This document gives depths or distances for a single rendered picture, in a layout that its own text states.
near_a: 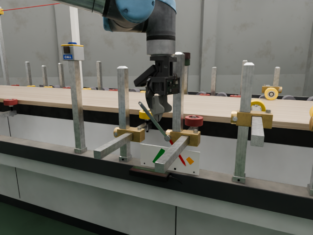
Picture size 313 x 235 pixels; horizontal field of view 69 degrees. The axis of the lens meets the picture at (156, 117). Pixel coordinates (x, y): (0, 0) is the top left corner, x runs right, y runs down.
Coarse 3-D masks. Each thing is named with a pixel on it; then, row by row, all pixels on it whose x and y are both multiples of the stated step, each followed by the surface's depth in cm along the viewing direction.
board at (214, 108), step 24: (0, 96) 172; (24, 96) 172; (48, 96) 172; (96, 96) 172; (144, 96) 172; (168, 96) 172; (192, 96) 172; (216, 96) 172; (216, 120) 107; (288, 120) 98
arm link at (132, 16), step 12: (60, 0) 48; (72, 0) 48; (84, 0) 48; (96, 0) 48; (108, 0) 48; (120, 0) 47; (132, 0) 48; (144, 0) 49; (96, 12) 51; (108, 12) 50; (120, 12) 49; (132, 12) 49; (144, 12) 50; (120, 24) 58; (132, 24) 55
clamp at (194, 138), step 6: (168, 132) 94; (174, 132) 92; (180, 132) 91; (186, 132) 91; (192, 132) 91; (198, 132) 91; (174, 138) 92; (192, 138) 89; (198, 138) 90; (192, 144) 90; (198, 144) 91
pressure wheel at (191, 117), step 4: (188, 116) 103; (192, 116) 102; (196, 116) 104; (200, 116) 103; (188, 120) 99; (192, 120) 98; (196, 120) 98; (200, 120) 99; (188, 124) 100; (192, 124) 99; (196, 124) 98; (200, 124) 99
